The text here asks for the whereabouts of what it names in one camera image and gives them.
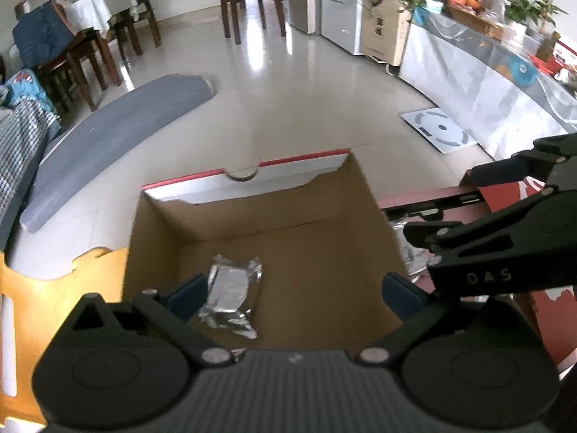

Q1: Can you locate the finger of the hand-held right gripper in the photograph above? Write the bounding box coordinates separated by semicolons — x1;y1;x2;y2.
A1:
402;187;577;299
469;134;577;187

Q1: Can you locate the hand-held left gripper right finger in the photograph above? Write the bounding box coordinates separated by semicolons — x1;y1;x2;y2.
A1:
356;272;539;367

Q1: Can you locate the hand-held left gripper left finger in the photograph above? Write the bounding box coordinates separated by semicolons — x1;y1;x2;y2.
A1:
53;273;236;367

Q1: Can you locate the silver foil packet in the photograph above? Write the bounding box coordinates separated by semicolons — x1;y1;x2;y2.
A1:
388;219;434;277
198;255;264;340

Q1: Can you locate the cardboard shoe box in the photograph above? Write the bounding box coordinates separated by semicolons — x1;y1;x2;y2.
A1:
123;148;407;353

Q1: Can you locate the red shoe box lid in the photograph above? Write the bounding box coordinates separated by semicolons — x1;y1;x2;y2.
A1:
518;175;577;367

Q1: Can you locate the white body scale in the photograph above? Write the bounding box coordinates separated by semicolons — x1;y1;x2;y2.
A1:
400;107;480;155

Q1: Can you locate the white cloth covered cabinet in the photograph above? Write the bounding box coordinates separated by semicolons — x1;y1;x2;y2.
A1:
399;9;577;162

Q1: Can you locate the blue round disc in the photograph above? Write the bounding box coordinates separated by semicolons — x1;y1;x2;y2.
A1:
507;56;540;87

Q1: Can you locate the yellow plastic chair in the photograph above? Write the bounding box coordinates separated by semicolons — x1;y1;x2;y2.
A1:
0;247;130;425

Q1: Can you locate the wicker basket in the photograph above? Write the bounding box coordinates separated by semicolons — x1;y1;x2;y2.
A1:
444;2;506;40

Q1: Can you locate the broad leaf potted plant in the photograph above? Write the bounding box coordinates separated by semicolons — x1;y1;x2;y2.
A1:
469;0;569;38

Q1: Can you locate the tan cardboard carton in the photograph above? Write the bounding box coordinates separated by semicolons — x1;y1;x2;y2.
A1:
360;0;414;67

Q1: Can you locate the grey rolled rug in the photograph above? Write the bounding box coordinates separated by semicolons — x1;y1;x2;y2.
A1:
20;73;217;234

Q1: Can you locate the white chest freezer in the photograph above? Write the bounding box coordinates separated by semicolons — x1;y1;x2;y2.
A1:
321;0;369;56

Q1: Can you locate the blue cartoon cushion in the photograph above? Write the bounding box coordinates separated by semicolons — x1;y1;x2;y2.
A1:
6;70;51;110

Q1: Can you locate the blue quilted jacket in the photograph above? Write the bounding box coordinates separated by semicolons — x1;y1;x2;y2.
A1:
13;2;78;71

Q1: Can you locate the dining table with white cloth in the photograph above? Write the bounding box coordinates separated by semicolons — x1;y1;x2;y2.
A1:
58;0;141;40

